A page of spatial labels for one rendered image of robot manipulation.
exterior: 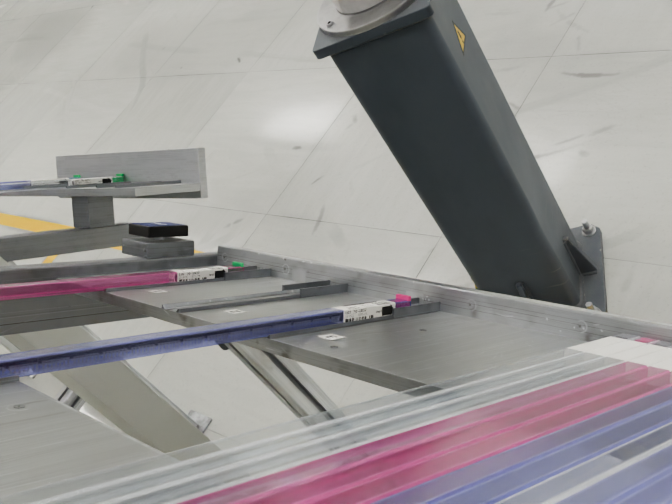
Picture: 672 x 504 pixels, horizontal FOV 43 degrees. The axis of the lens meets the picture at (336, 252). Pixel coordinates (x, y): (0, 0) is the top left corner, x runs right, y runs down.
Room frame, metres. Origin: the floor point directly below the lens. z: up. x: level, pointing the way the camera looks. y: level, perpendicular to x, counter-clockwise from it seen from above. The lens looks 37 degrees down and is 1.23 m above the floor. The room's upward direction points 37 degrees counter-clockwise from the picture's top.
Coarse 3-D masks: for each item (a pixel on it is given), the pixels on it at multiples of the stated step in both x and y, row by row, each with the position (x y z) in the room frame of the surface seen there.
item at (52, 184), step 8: (120, 176) 1.11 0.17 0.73; (0, 184) 1.04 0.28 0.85; (8, 184) 1.04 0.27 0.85; (16, 184) 1.04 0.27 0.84; (24, 184) 1.05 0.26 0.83; (32, 184) 1.05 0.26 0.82; (40, 184) 1.06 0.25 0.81; (48, 184) 1.06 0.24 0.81; (56, 184) 1.07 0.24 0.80; (64, 184) 1.07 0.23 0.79; (72, 184) 1.07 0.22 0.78; (0, 192) 1.03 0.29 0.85
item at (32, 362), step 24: (312, 312) 0.49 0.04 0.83; (336, 312) 0.49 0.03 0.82; (144, 336) 0.44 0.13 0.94; (168, 336) 0.44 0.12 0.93; (192, 336) 0.45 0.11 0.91; (216, 336) 0.45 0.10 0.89; (240, 336) 0.46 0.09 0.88; (264, 336) 0.46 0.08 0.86; (0, 360) 0.41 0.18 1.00; (24, 360) 0.41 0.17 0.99; (48, 360) 0.41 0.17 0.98; (72, 360) 0.42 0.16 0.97; (96, 360) 0.42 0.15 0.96; (120, 360) 0.43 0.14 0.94
